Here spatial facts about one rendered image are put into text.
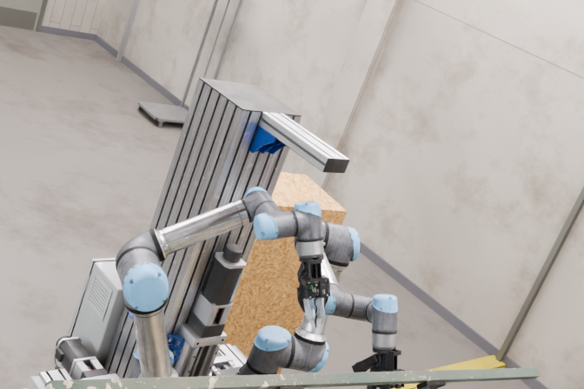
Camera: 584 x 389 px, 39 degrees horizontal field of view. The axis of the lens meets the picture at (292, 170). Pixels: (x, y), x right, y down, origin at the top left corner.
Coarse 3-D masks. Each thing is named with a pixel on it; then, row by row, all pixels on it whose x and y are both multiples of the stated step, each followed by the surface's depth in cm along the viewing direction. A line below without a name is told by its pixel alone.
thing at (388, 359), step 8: (376, 352) 241; (384, 352) 240; (392, 352) 239; (400, 352) 241; (384, 360) 242; (392, 360) 239; (376, 368) 243; (384, 368) 242; (392, 368) 239; (400, 384) 241
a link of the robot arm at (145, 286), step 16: (128, 256) 221; (144, 256) 221; (128, 272) 216; (144, 272) 214; (160, 272) 217; (128, 288) 214; (144, 288) 215; (160, 288) 216; (128, 304) 219; (144, 304) 216; (160, 304) 218; (144, 320) 222; (160, 320) 225; (144, 336) 225; (160, 336) 226; (144, 352) 228; (160, 352) 228; (144, 368) 231; (160, 368) 231
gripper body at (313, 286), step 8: (320, 256) 231; (312, 264) 231; (320, 264) 231; (312, 272) 231; (320, 272) 231; (304, 280) 229; (312, 280) 229; (320, 280) 229; (328, 280) 230; (304, 288) 231; (312, 288) 230; (320, 288) 230; (328, 288) 230; (304, 296) 231; (312, 296) 231; (320, 296) 230
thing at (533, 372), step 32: (64, 384) 116; (96, 384) 119; (128, 384) 122; (160, 384) 124; (192, 384) 127; (224, 384) 130; (256, 384) 134; (288, 384) 137; (320, 384) 141; (352, 384) 145; (384, 384) 150
